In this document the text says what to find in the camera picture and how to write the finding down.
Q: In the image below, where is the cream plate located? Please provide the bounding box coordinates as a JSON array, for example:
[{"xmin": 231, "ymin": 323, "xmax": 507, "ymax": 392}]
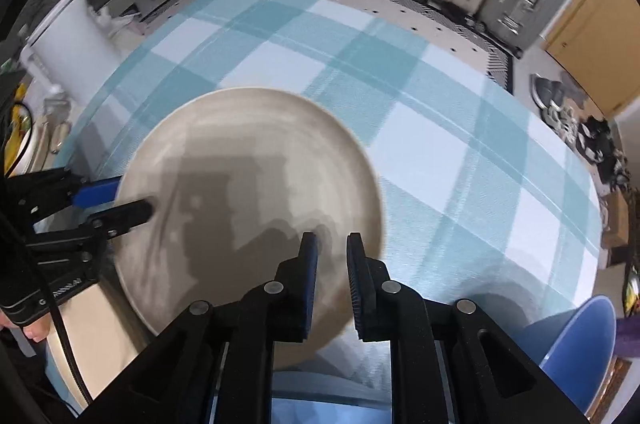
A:
[
  {"xmin": 114, "ymin": 88, "xmax": 385, "ymax": 369},
  {"xmin": 60, "ymin": 282, "xmax": 150, "ymax": 398}
]

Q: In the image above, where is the blue bowl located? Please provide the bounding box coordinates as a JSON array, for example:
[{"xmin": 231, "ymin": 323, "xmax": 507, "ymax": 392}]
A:
[{"xmin": 515, "ymin": 295, "xmax": 616, "ymax": 412}]

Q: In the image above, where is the left hand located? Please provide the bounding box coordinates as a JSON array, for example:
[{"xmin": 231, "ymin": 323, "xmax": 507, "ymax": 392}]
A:
[{"xmin": 0, "ymin": 311, "xmax": 52, "ymax": 343}]

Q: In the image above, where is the teal checked tablecloth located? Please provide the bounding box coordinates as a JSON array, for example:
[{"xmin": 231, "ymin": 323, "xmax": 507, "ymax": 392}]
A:
[{"xmin": 44, "ymin": 0, "xmax": 604, "ymax": 424}]

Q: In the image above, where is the white electric kettle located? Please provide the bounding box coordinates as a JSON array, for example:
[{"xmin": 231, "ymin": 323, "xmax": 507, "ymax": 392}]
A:
[{"xmin": 20, "ymin": 0, "xmax": 122, "ymax": 106}]

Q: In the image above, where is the brown box by rack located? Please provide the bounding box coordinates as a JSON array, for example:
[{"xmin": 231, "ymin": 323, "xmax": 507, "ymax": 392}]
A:
[{"xmin": 601, "ymin": 190, "xmax": 629, "ymax": 248}]

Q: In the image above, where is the wooden door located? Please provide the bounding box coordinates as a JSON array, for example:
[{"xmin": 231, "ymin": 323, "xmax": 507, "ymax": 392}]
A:
[{"xmin": 546, "ymin": 0, "xmax": 639, "ymax": 117}]

